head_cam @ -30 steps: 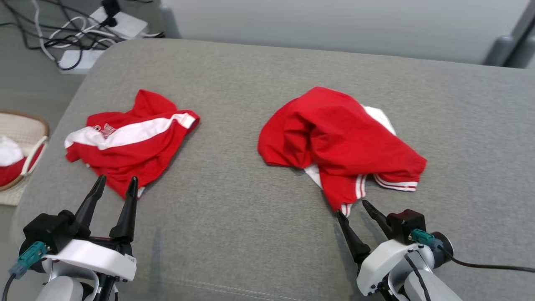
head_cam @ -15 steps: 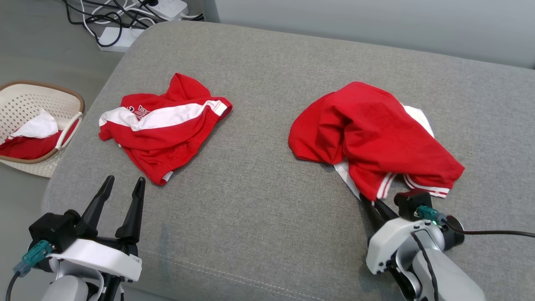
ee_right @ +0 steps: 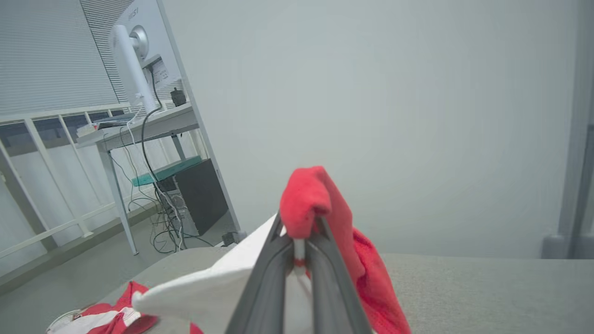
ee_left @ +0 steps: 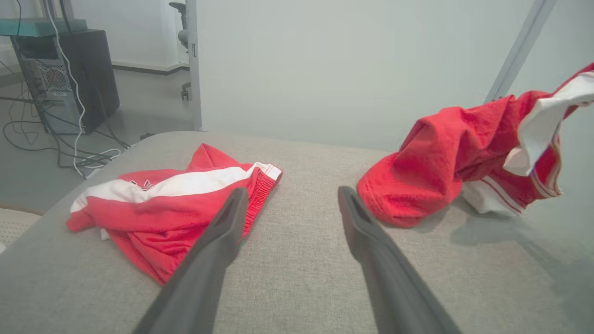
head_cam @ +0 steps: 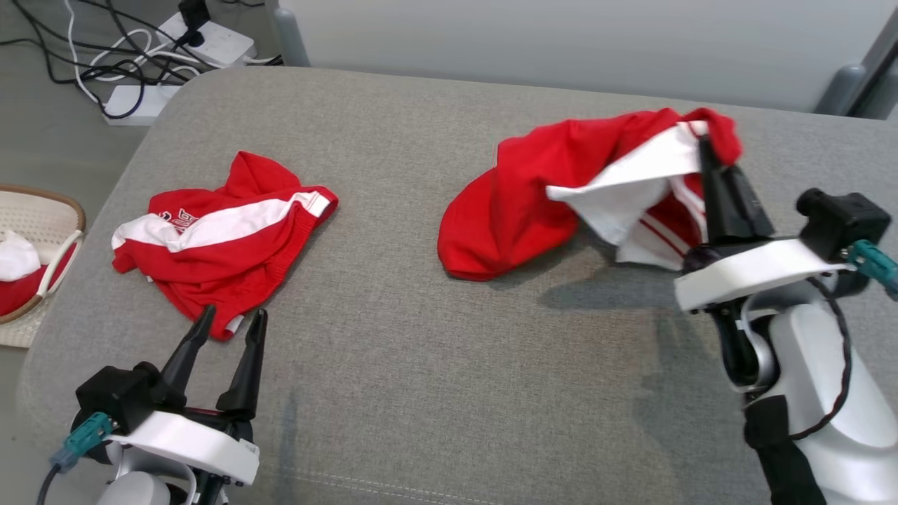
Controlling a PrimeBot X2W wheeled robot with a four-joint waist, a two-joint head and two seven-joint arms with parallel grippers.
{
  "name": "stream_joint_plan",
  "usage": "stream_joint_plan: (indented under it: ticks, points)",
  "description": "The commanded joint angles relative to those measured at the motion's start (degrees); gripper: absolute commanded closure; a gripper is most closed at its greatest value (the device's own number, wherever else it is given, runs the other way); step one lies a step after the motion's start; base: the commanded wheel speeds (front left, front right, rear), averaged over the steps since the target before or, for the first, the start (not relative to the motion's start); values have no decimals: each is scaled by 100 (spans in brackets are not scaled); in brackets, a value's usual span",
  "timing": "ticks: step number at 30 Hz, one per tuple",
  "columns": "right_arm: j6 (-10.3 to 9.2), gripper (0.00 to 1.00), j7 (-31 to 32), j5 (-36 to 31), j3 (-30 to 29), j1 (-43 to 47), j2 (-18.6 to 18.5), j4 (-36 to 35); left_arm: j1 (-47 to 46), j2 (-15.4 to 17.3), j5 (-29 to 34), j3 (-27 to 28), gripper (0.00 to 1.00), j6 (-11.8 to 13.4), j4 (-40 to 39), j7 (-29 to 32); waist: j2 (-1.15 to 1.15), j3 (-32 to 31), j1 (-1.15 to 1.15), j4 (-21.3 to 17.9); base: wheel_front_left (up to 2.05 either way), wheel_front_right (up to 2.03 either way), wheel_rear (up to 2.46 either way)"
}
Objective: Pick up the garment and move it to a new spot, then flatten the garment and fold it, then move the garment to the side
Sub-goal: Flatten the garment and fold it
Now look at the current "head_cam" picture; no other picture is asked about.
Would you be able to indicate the teal left camera connector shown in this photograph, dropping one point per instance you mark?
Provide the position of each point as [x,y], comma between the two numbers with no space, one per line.
[84,438]

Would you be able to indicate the woven laundry basket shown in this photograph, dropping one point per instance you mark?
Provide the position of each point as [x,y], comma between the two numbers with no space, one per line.
[38,210]

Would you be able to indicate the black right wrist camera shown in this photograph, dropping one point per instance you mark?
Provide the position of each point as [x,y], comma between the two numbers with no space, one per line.
[842,217]

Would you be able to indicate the red white garment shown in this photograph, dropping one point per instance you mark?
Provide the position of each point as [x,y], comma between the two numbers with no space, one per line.
[14,294]

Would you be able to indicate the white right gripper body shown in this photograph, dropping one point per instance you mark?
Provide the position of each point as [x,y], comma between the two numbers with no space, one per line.
[751,270]

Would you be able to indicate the small white power strip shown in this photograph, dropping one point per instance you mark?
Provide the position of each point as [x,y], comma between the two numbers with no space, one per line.
[137,102]

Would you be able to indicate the black plug adapter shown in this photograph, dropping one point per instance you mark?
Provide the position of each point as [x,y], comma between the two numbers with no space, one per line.
[194,17]

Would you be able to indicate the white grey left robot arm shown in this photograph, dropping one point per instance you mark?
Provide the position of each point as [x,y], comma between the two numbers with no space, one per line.
[137,491]

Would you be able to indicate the teal camera connector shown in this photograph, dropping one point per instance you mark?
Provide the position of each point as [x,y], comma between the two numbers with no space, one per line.
[84,438]
[875,263]

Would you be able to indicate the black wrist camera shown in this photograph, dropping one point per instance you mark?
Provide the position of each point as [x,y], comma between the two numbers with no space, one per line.
[116,396]
[842,217]

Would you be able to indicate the teal right camera connector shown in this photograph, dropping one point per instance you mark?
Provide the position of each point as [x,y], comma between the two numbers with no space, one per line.
[875,263]

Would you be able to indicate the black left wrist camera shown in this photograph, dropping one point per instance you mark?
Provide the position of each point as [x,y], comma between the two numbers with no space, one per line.
[116,396]

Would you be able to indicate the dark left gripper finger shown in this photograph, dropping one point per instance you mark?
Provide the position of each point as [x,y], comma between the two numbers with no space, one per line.
[184,365]
[245,379]

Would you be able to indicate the red white t-shirt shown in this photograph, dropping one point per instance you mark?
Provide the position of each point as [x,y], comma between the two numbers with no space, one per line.
[505,210]

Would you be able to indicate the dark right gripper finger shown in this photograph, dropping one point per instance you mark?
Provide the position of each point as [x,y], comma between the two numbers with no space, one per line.
[747,210]
[714,203]

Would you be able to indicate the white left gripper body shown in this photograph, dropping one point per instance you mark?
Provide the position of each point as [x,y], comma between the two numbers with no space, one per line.
[189,442]

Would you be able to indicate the large white power strip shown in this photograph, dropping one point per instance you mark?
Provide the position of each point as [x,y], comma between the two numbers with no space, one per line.
[217,38]

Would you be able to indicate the red shorts with white stripe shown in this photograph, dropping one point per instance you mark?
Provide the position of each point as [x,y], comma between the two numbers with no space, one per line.
[231,266]

